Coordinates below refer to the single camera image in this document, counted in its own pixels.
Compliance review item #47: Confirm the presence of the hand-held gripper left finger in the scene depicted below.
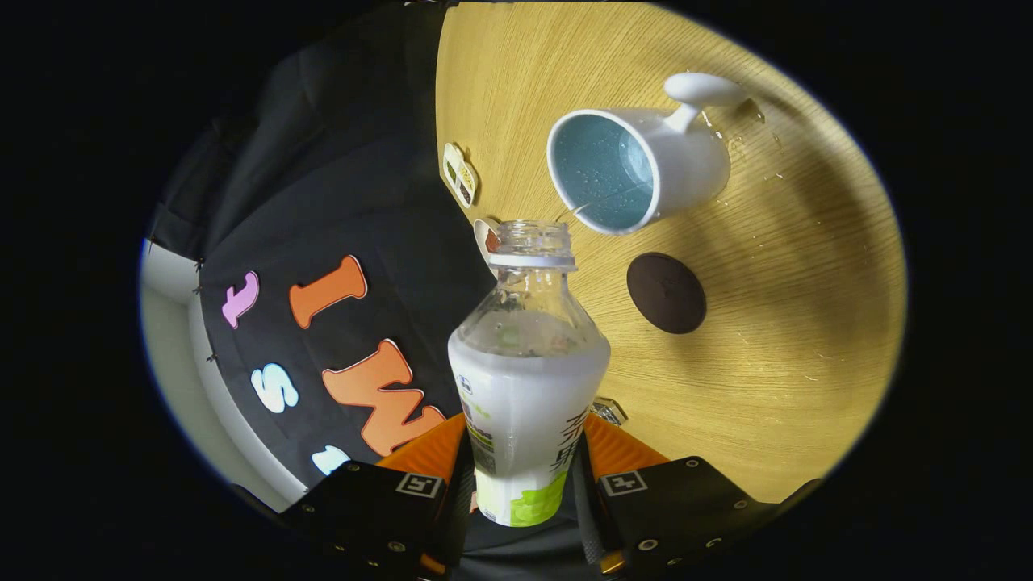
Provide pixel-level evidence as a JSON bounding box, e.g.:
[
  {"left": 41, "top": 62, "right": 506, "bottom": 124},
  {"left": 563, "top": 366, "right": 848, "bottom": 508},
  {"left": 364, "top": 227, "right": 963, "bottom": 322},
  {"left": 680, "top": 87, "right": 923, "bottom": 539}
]
[{"left": 282, "top": 413, "right": 477, "bottom": 580}]

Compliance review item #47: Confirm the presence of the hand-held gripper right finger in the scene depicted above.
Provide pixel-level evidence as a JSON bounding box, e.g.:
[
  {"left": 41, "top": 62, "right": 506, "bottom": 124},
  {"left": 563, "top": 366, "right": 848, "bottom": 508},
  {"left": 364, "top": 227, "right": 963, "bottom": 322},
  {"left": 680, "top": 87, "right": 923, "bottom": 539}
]
[{"left": 570, "top": 413, "right": 772, "bottom": 580}]

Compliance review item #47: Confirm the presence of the clear juice bottle white label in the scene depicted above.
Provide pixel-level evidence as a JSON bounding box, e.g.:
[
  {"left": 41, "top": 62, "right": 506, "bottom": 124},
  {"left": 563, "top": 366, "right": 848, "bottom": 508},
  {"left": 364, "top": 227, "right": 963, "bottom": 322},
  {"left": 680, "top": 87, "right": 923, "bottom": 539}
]
[{"left": 447, "top": 219, "right": 612, "bottom": 529}]

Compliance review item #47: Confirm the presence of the round brown coaster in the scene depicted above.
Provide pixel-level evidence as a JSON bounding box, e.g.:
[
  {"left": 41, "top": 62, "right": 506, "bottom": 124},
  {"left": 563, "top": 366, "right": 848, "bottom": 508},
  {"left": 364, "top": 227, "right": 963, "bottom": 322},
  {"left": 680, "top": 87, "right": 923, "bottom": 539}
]
[{"left": 626, "top": 252, "right": 708, "bottom": 336}]

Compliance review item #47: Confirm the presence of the white cup blue inside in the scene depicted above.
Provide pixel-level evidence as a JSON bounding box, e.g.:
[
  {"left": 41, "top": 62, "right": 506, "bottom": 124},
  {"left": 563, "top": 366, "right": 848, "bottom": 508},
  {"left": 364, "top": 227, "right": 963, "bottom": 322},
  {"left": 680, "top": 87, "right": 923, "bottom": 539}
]
[{"left": 546, "top": 72, "right": 751, "bottom": 236}]

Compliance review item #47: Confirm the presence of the wooden table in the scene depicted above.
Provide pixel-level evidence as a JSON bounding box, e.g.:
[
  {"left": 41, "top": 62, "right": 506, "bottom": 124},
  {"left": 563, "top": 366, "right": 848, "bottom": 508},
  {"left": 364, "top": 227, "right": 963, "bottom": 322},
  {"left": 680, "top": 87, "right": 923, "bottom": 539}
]
[{"left": 434, "top": 0, "right": 909, "bottom": 505}]

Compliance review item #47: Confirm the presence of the white oval plate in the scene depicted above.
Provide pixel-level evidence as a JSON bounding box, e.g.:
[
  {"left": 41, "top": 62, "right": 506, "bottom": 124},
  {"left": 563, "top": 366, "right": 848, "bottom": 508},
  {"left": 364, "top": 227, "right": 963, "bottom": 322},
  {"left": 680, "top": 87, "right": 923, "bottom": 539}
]
[{"left": 473, "top": 218, "right": 503, "bottom": 279}]

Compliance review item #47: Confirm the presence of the white divided dish with beans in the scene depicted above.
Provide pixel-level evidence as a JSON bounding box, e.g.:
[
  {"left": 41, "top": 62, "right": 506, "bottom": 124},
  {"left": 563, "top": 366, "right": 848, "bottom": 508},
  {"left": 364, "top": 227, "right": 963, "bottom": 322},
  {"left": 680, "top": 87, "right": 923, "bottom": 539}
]
[{"left": 442, "top": 142, "right": 479, "bottom": 209}]

